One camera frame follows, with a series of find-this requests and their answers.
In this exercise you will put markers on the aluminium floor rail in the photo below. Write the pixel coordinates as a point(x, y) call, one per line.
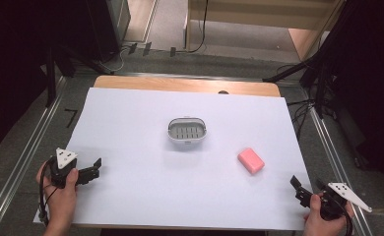
point(336, 157)
point(26, 154)

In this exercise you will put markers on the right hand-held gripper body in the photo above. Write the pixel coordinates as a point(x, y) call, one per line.
point(336, 200)

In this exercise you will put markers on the person's right hand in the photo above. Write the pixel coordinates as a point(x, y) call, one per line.
point(318, 221)

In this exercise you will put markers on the black metal stand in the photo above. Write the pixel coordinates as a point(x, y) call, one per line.
point(51, 82)

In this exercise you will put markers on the black curtain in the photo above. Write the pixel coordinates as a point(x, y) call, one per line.
point(373, 82)
point(16, 49)

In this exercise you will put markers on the beige wooden cabinet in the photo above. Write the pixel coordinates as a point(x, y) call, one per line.
point(245, 16)

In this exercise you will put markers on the person's left hand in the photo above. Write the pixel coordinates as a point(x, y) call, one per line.
point(62, 200)

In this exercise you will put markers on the white grey soap dish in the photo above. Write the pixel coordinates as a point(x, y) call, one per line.
point(186, 130)

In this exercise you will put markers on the white table mat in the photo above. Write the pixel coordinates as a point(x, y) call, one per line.
point(140, 111)

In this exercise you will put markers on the pink soap bar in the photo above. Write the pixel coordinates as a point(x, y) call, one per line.
point(251, 160)

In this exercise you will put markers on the black tripod stand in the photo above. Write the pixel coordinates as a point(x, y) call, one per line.
point(318, 88)

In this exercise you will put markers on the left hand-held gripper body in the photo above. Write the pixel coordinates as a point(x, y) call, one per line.
point(62, 172)

